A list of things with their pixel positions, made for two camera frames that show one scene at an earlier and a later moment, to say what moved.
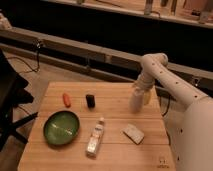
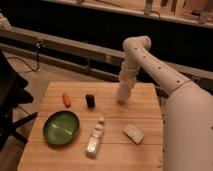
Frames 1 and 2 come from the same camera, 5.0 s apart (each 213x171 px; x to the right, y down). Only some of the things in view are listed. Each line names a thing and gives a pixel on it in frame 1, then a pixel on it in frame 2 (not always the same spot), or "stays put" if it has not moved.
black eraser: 90,100 stays put
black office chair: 12,94 stays put
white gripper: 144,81 to 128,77
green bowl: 61,127 stays put
